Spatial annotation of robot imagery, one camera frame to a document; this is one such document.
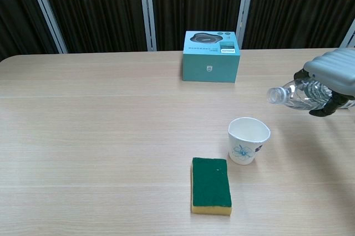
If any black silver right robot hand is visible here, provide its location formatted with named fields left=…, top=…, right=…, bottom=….
left=293, top=47, right=355, bottom=117

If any grey metal screen frame post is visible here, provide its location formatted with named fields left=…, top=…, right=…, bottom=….
left=235, top=0, right=256, bottom=50
left=138, top=0, right=158, bottom=52
left=339, top=19, right=355, bottom=49
left=24, top=0, right=69, bottom=54

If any teal speaker product box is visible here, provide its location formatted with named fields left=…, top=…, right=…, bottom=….
left=182, top=30, right=241, bottom=84

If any green yellow scrubbing sponge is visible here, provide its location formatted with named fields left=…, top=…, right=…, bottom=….
left=190, top=157, right=233, bottom=216

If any clear plastic water bottle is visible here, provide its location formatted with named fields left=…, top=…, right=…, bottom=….
left=266, top=78, right=333, bottom=114

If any white paper cup blue flower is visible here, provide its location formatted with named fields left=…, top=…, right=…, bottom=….
left=227, top=117, right=271, bottom=166

